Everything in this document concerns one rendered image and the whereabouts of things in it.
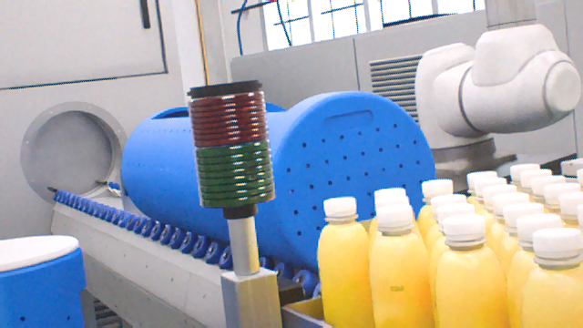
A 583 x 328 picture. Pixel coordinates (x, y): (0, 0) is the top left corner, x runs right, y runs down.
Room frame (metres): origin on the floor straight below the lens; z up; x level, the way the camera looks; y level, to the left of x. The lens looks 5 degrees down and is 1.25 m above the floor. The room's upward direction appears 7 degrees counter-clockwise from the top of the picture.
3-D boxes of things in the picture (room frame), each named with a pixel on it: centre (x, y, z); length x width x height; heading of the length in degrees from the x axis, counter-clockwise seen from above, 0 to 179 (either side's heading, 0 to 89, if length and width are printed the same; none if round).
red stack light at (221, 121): (0.71, 0.05, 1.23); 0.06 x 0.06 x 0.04
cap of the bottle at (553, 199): (0.95, -0.30, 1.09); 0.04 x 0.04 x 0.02
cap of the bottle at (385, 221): (0.93, -0.10, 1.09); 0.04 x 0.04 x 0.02
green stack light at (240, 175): (0.71, 0.05, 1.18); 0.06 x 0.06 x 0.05
